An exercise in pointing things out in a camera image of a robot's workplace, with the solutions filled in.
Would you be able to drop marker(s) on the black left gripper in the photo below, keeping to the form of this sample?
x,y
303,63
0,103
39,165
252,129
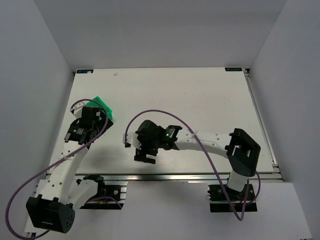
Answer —
x,y
104,120

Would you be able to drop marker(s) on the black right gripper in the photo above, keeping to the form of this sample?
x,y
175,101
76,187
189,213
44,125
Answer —
x,y
145,153

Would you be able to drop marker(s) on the green plastic tray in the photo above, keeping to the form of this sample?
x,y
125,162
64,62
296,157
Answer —
x,y
99,103

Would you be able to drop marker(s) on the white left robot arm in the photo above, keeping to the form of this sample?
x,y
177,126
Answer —
x,y
54,207

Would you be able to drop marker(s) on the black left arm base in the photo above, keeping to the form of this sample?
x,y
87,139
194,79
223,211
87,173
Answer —
x,y
109,196

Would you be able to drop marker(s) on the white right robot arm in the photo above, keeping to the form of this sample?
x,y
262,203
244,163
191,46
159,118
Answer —
x,y
238,147

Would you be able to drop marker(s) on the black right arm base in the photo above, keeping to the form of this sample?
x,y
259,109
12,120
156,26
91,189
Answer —
x,y
219,204

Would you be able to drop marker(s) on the blue left corner label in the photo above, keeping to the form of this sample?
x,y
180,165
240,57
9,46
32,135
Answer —
x,y
84,71

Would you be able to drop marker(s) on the blue corner label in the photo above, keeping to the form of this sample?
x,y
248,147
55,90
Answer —
x,y
233,69
84,71

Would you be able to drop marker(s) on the blue right corner label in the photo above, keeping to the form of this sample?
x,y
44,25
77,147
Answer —
x,y
233,69

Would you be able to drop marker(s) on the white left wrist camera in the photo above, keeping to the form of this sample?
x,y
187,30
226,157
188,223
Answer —
x,y
76,110

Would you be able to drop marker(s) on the aluminium front frame rail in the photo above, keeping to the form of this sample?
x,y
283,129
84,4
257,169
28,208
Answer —
x,y
267,177

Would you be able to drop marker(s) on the aluminium frame rail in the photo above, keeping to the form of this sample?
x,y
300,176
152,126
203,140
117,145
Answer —
x,y
265,135
267,177

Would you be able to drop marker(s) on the aluminium right frame rail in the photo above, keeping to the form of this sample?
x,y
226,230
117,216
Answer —
x,y
265,135

